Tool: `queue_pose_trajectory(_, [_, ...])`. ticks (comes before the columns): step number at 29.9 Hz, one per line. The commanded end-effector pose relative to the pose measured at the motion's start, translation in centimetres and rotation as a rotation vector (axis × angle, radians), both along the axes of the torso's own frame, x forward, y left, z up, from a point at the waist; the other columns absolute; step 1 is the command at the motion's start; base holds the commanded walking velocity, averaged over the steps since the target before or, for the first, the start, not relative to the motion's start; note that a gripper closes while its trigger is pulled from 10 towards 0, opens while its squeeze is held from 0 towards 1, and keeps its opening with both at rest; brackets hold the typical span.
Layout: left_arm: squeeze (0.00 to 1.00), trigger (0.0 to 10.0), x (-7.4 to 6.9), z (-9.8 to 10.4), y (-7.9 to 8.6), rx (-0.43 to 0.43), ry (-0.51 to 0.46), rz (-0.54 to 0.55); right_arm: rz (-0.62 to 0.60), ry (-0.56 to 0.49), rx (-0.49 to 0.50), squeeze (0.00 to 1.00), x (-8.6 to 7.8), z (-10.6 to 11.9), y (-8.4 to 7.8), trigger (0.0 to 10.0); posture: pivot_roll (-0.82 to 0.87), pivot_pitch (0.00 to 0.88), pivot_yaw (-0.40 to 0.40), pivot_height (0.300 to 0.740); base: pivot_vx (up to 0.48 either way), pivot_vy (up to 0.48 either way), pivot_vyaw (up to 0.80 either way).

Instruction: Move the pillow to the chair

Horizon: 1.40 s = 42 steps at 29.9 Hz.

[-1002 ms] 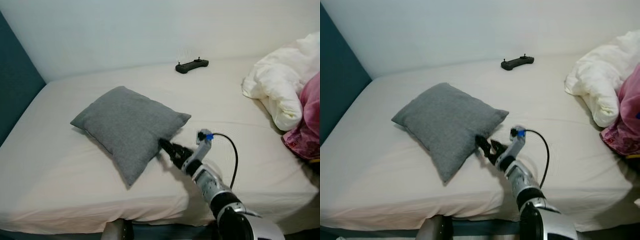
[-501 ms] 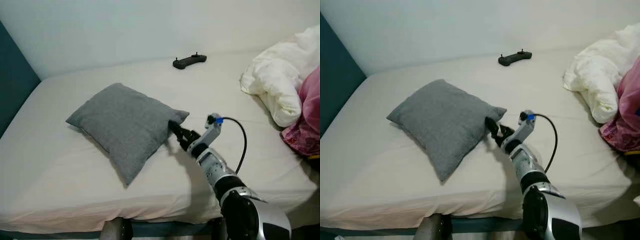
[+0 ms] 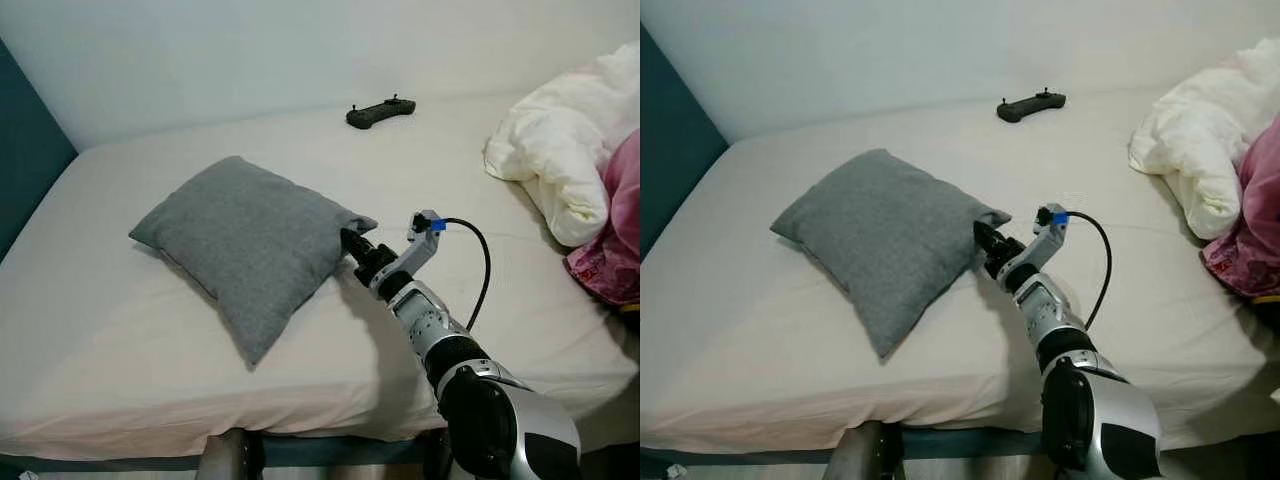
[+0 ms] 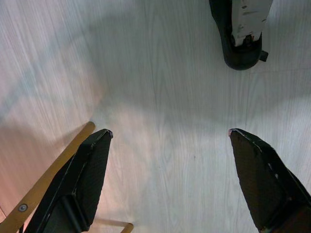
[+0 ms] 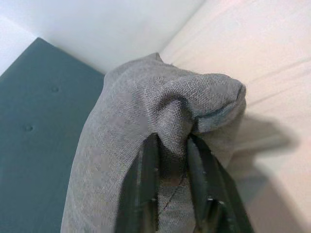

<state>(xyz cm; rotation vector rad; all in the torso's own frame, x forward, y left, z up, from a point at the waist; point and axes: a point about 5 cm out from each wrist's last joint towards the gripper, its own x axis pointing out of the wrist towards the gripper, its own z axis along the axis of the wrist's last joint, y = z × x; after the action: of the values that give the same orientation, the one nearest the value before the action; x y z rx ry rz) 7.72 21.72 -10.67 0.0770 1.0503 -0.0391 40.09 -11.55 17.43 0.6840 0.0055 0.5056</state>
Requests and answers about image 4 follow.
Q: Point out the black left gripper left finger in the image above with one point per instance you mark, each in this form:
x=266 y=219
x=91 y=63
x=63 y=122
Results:
x=85 y=179

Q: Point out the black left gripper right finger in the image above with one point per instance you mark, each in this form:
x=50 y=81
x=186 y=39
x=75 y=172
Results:
x=264 y=184

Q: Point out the black robot foot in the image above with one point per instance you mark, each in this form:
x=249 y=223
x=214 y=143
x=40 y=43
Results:
x=239 y=43

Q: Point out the wooden chair frame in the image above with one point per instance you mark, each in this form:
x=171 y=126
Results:
x=41 y=187

